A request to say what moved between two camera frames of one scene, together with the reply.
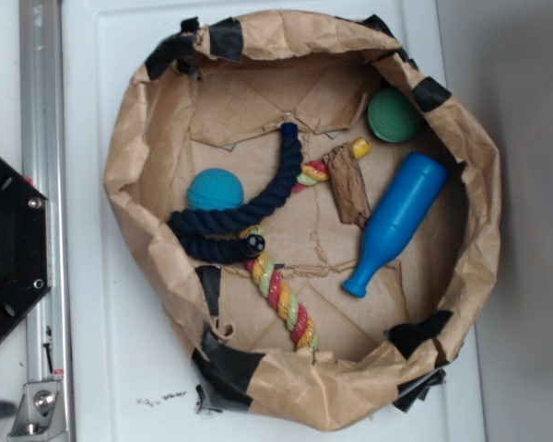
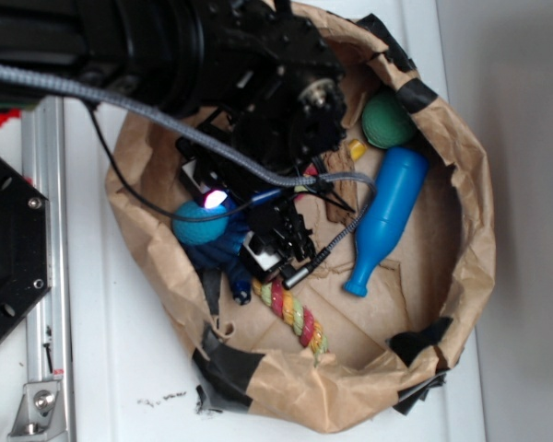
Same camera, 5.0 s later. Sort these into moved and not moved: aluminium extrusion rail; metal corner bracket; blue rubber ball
Moved: blue rubber ball
Not moved: aluminium extrusion rail; metal corner bracket
